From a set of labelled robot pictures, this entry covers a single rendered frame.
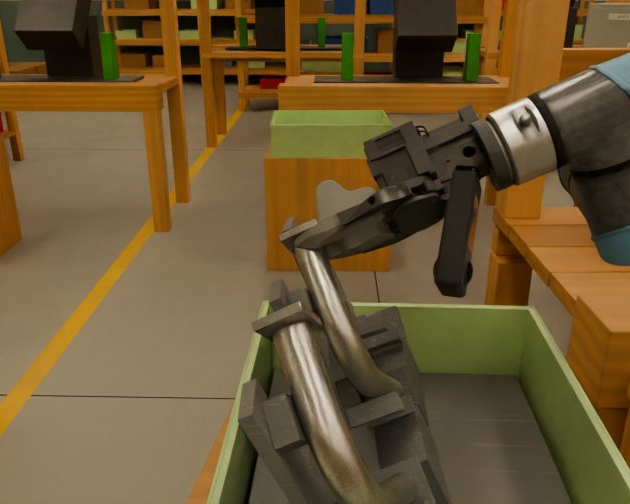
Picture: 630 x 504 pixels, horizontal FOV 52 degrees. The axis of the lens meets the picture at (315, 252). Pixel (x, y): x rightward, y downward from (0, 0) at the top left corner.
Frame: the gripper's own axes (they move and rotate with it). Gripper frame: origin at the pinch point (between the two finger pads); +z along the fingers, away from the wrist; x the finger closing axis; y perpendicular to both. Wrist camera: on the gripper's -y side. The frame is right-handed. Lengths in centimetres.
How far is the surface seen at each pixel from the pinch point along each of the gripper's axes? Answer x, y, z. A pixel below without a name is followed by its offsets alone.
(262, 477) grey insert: -20.8, -15.8, 19.1
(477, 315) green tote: -40.4, -2.0, -13.5
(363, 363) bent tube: -2.0, -11.8, -0.5
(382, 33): -575, 493, -67
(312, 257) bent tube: 1.5, -1.1, 0.2
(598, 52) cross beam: -84, 57, -66
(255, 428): 15.4, -17.5, 5.3
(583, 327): -62, -6, -30
